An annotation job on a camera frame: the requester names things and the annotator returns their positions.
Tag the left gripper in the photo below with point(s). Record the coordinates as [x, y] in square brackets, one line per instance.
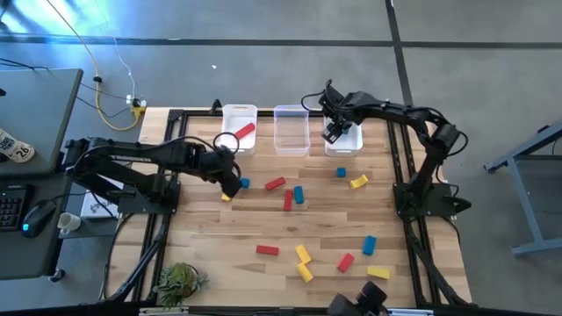
[228, 175]

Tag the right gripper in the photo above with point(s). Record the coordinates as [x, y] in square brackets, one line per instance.
[337, 109]

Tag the blue arch block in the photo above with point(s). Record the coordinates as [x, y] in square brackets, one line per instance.
[347, 130]

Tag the blue small cube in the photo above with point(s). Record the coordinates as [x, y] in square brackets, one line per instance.
[246, 183]
[341, 172]

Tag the yellow long block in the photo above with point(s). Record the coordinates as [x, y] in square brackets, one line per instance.
[226, 197]

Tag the red wooden block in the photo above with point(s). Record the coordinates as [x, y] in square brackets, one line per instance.
[345, 262]
[244, 130]
[288, 200]
[275, 183]
[267, 250]

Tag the yellow arch block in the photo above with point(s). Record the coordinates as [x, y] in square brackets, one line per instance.
[358, 183]

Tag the blue wooden block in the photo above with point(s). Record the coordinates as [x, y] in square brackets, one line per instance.
[299, 195]
[369, 245]

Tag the yellow wooden block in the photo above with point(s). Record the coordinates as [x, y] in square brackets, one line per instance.
[303, 254]

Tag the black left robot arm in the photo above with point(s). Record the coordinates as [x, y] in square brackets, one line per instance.
[131, 158]

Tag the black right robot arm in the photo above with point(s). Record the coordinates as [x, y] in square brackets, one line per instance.
[395, 109]

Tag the white plastic bin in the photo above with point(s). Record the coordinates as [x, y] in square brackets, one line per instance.
[351, 147]
[232, 118]

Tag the clear plastic bin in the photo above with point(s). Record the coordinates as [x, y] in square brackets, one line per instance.
[292, 131]

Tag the black clamp knob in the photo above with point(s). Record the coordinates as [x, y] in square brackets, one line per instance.
[216, 106]

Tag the yellow extension socket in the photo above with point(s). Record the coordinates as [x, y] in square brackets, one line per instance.
[138, 112]

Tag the green potted plant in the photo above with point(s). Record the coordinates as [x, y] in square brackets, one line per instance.
[177, 283]

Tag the white power adapter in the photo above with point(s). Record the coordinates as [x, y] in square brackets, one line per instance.
[130, 99]

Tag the white printed box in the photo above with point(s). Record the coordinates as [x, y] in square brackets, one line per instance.
[98, 208]

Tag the white mug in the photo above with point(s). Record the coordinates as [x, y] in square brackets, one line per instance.
[69, 221]

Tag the black computer mouse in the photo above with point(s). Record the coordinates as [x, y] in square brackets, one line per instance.
[37, 217]

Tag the white printed pouch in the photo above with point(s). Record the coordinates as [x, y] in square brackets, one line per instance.
[15, 148]

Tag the dark grey desk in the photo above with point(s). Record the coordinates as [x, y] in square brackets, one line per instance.
[26, 259]

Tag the black keyboard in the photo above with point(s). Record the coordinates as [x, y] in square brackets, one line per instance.
[11, 206]

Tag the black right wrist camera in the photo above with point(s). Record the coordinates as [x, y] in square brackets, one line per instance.
[332, 93]

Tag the silver metal bracket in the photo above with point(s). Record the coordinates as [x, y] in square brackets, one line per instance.
[410, 312]
[163, 310]

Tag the blue-grey table frame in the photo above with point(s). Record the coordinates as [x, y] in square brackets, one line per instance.
[530, 210]

